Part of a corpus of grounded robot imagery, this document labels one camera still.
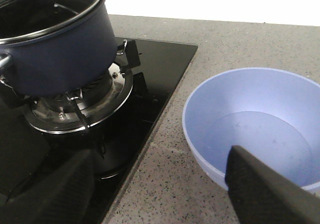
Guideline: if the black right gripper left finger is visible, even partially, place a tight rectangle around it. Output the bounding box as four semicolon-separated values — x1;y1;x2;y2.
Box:
0;149;95;223

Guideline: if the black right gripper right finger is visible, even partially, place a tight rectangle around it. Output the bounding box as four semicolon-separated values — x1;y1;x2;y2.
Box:
225;145;320;223

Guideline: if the light blue plastic bowl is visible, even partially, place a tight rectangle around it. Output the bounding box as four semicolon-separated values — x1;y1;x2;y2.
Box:
182;68;320;193

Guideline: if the dark blue cooking pot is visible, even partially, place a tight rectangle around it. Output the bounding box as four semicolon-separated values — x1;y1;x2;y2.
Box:
0;0;117;96

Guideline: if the black round gas burner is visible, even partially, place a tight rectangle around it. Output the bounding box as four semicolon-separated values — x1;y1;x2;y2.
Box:
29;70;114;121

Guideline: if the black glass gas cooktop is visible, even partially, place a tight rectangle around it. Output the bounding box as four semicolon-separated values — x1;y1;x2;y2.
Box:
0;39;197;223

